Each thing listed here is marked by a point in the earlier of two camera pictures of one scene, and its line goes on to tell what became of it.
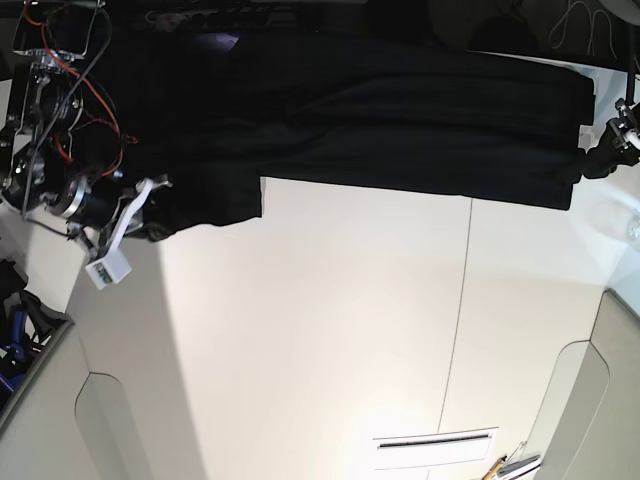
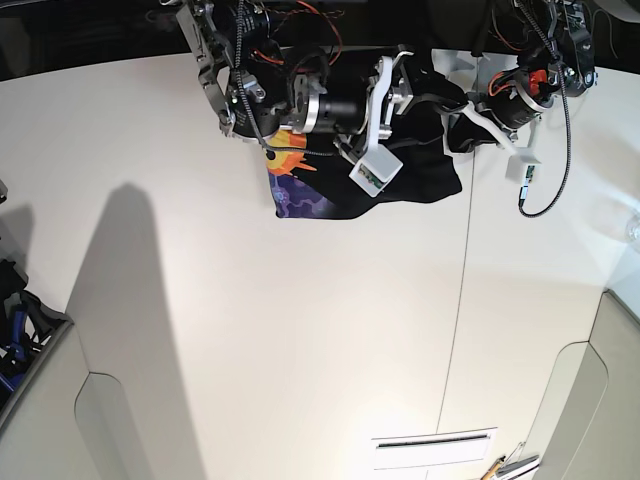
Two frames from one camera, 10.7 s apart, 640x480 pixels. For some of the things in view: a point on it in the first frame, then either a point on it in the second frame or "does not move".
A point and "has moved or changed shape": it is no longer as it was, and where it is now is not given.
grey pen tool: (517, 464) does not move
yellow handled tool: (494, 470) does not move
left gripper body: (99, 210) → (361, 112)
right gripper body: (629, 119) → (516, 101)
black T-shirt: (207, 117) has moved or changed shape
